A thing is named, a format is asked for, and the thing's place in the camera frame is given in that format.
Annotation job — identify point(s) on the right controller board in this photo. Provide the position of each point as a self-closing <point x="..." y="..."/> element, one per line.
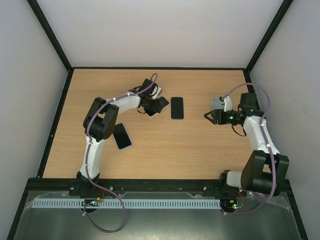
<point x="234" y="204"/>

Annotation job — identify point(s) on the black mounting rail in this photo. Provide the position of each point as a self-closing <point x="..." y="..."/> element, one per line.
<point x="204" y="187"/>

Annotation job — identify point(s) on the black phone white edge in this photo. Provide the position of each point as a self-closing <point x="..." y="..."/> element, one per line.
<point x="156" y="106"/>

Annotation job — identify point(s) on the left controller board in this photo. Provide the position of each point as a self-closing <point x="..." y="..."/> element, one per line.
<point x="96" y="202"/>

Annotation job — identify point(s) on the white slotted cable duct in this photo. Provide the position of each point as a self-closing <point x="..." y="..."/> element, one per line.
<point x="64" y="203"/>

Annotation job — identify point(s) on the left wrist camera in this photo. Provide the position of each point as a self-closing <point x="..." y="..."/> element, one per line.
<point x="156" y="93"/>

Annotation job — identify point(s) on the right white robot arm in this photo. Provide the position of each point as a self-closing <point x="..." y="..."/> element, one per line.
<point x="266" y="169"/>

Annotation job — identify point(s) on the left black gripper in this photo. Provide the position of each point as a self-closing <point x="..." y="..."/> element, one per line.
<point x="154" y="105"/>

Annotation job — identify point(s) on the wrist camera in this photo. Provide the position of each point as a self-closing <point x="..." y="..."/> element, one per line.
<point x="156" y="93"/>
<point x="222" y="103"/>

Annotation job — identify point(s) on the controller board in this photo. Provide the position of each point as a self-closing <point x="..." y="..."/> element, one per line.
<point x="96" y="202"/>
<point x="234" y="204"/>

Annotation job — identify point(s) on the black aluminium frame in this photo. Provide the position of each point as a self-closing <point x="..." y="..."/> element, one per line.
<point x="61" y="183"/>

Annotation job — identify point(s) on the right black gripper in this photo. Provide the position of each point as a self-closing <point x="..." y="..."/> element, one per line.
<point x="215" y="116"/>

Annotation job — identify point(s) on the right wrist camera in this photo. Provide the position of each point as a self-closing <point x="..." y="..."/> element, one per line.
<point x="222" y="103"/>

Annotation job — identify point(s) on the dark blue phone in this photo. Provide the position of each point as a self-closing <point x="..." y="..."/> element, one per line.
<point x="177" y="108"/>

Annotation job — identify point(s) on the phone in blue case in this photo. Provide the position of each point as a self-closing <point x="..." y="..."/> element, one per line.
<point x="121" y="137"/>

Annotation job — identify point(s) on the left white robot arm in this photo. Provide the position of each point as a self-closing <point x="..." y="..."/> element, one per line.
<point x="100" y="123"/>

